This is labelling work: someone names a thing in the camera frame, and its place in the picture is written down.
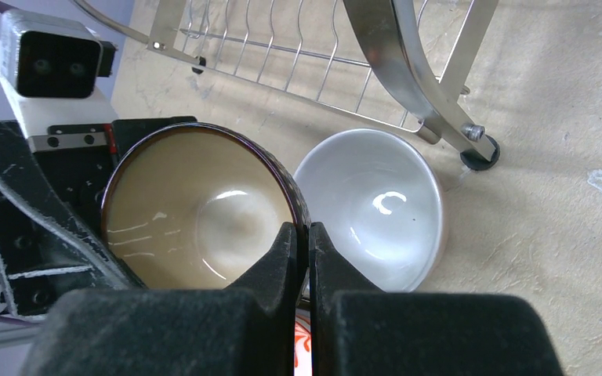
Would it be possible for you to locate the plain white bottom bowl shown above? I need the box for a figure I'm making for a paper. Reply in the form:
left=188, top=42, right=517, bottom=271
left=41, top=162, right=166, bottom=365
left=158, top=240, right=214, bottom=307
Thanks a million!
left=294, top=128, right=448, bottom=292

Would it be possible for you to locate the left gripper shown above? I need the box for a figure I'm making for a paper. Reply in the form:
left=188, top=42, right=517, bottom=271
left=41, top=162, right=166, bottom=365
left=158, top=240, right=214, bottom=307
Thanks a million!
left=0, top=116, right=198, bottom=320

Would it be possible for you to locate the red floral pattern bowl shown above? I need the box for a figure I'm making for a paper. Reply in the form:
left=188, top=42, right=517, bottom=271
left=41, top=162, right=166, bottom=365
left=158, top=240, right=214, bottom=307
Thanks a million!
left=294, top=309, right=313, bottom=376

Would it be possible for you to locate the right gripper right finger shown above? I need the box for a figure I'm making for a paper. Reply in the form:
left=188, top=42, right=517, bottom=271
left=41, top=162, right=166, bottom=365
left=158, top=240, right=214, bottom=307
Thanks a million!
left=309, top=222, right=563, bottom=375

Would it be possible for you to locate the steel two-tier dish rack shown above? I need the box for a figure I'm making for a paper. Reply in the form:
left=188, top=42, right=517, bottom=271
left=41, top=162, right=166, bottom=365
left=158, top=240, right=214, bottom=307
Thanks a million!
left=77, top=1, right=501, bottom=171

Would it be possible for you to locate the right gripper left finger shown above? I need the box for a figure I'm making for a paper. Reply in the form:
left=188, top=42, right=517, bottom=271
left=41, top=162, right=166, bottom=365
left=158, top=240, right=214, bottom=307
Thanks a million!
left=21, top=222, right=297, bottom=375

